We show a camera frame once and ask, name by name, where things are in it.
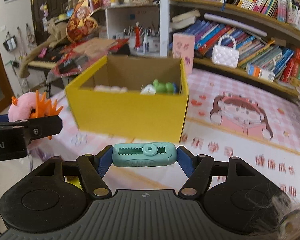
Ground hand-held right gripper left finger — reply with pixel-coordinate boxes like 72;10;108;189
27;145;114;201

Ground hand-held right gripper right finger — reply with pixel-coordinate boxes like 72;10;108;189
177;145;266;201

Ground orange hair claw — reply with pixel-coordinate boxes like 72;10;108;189
11;90;63;140

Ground small pink plush toy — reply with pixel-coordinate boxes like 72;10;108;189
8;92;44;123

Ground teal correction tape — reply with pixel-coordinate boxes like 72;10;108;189
112;142;177;167

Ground yellow cardboard box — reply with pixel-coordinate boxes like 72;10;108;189
65;55;190;143

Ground large pink plush pig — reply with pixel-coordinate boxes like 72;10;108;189
93;85;128;93

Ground green toy with blue cap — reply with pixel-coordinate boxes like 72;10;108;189
152;79;180;95

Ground white charger plug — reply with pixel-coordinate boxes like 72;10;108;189
140;84;157;95

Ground pink printed table mat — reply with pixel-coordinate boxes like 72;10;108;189
27;67;300;205

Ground black piano keyboard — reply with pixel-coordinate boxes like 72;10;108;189
27;47;90;73

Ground hanging striped bag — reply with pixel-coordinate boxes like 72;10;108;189
3;31;18;53

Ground brown plush toy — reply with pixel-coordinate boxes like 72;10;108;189
20;17;70;78

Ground brown cardboard box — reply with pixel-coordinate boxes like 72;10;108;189
75;38;118;60

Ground red flat packet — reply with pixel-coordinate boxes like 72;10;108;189
109;42;129;54

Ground pink printed canister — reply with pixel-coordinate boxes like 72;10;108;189
172;33;195;75

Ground red cartoon foil bag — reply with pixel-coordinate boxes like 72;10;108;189
66;0;103;44

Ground white quilted pearl handbag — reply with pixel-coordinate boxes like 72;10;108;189
211;34;240;68

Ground orange blue white carton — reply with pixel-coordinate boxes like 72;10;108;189
245;64;276;82

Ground fluffy grey fur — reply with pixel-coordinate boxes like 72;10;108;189
269;192;300;240

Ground pen cup with pens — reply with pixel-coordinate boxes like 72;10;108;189
124;22;160;55

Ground dark wooden door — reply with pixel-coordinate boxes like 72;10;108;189
30;0;69;50

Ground white shelf unit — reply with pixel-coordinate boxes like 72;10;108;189
105;4;163;58

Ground stack of thick pale books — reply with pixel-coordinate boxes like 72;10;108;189
170;9;201;30

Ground lavender rolled sheet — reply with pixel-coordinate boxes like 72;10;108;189
204;13;268;37

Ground red thick dictionaries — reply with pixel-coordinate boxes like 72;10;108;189
280;49;300;88

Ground clear bottle with pink label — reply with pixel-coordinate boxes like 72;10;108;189
277;0;287;22

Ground clear marker pen holder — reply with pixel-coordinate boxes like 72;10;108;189
286;0;300;28

